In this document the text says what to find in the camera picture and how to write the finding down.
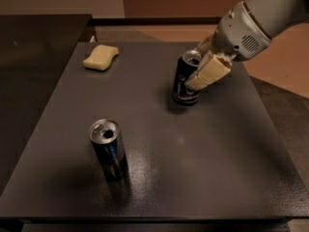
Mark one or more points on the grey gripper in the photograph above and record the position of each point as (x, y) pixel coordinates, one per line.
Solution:
(239, 31)

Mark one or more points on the dark blue pepsi can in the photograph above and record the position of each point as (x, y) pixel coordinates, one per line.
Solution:
(186, 66)

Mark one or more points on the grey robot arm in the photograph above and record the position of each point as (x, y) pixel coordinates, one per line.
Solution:
(275, 16)

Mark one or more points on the tall redbull can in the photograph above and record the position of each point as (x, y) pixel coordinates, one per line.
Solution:
(105, 136)

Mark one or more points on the yellow sponge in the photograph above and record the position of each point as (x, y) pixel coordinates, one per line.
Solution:
(101, 57)

